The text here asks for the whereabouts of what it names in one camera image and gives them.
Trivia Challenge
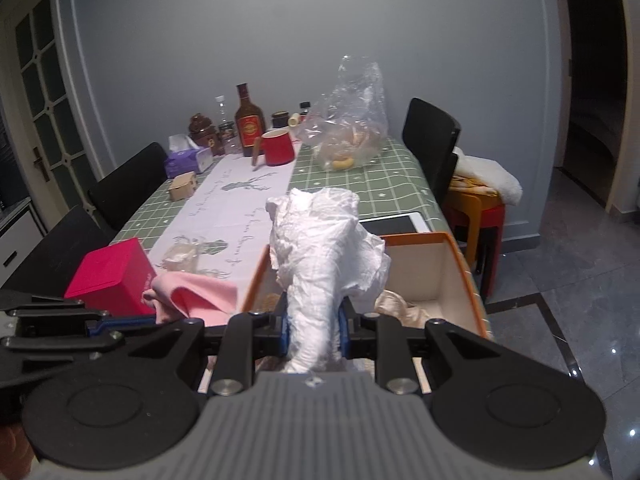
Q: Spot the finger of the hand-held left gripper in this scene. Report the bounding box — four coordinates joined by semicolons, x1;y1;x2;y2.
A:
1;324;157;354
9;309;157;329

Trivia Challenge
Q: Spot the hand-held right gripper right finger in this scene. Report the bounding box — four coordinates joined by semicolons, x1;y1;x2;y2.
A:
338;304;488;393

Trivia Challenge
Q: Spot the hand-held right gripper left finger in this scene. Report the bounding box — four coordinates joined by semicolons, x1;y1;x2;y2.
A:
160;305;292;395

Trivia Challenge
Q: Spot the white cloth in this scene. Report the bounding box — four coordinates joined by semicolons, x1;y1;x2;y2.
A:
265;187;392;373

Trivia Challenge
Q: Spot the pink cloth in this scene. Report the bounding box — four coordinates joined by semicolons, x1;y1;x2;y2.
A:
141;272;240;328

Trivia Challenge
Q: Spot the orange cardboard box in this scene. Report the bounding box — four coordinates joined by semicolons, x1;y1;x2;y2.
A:
240;231;488;396

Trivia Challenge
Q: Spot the person's left forearm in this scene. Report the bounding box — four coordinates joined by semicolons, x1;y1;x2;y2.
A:
0;422;38;477

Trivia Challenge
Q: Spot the pink box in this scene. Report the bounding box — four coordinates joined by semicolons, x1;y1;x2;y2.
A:
64;237;158;318

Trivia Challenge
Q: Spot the beige satin cloth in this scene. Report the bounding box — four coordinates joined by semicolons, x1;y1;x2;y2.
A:
375;290;432;331

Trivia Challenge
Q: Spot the clear packet with cream crochet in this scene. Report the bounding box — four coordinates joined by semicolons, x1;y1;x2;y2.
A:
161;237;208;274

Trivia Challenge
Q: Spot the white tablet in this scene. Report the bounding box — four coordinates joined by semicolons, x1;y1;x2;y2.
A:
359;211;432;236

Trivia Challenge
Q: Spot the white cabinet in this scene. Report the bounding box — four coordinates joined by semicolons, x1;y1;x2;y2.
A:
0;195;48;281

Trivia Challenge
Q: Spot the white table runner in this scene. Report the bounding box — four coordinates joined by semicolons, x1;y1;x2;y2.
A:
150;152;303;281

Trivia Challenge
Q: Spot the small wooden box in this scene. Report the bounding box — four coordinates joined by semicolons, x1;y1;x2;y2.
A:
167;171;197;202

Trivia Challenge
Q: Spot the green checked tablecloth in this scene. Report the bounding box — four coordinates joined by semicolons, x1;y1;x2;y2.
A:
107;135;451;281

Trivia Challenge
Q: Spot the purple tissue box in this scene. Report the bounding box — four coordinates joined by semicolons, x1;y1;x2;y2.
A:
165;134;213;179

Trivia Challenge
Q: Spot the red stool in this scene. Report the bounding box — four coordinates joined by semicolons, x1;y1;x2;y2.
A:
446;204;507;304

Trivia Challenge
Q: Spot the red mug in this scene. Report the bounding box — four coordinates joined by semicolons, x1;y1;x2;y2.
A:
251;128;296;167

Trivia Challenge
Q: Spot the patterned seat cushion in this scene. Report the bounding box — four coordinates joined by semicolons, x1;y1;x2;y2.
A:
450;175;499;197

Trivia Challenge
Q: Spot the brown bear jar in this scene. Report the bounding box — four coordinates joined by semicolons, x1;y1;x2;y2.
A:
188;113;223;157

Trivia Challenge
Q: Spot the clear plastic bag with bread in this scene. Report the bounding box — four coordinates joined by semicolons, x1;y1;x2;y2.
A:
295;55;390;172

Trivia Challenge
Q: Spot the glass jar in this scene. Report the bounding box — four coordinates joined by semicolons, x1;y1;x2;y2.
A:
218;121;238;154

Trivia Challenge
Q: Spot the brown liquor bottle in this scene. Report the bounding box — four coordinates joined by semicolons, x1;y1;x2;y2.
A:
234;82;267;158

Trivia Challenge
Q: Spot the white fluffy cushion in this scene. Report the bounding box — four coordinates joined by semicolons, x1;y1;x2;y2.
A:
452;147;523;206

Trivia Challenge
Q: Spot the clear plastic bottle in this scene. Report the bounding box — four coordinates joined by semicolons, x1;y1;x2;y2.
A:
214;96;241;156

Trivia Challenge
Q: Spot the glass panel door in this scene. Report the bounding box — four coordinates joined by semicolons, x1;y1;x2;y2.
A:
5;0;98;206

